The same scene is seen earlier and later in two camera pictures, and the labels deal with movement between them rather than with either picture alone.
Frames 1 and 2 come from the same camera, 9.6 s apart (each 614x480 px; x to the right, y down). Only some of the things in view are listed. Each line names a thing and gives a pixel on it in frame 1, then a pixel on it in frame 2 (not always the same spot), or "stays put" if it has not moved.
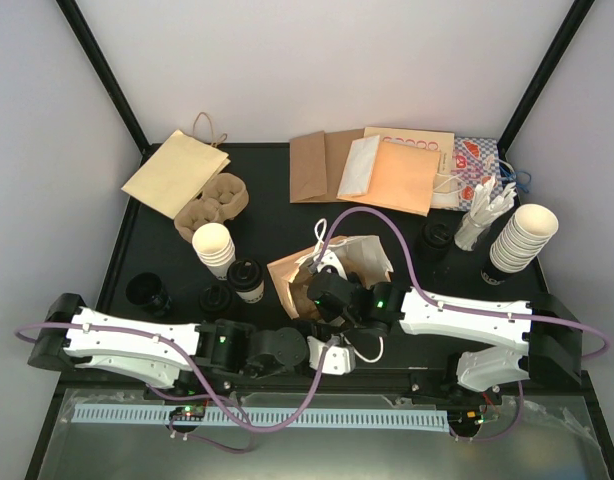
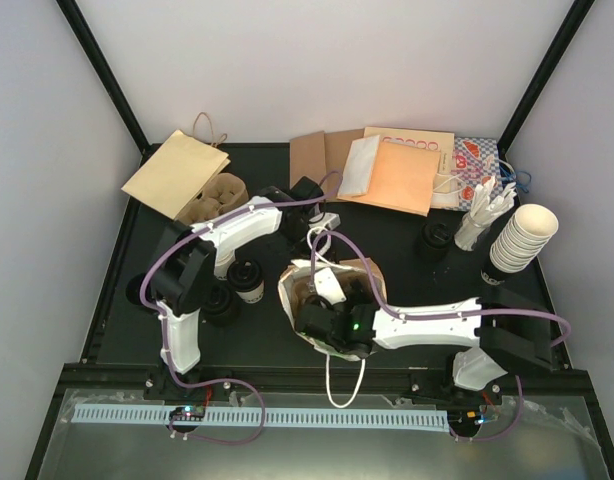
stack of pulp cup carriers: (222, 201) stays put
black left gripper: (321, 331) → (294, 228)
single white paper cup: (252, 296) stays put
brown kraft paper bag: (317, 162) stays put
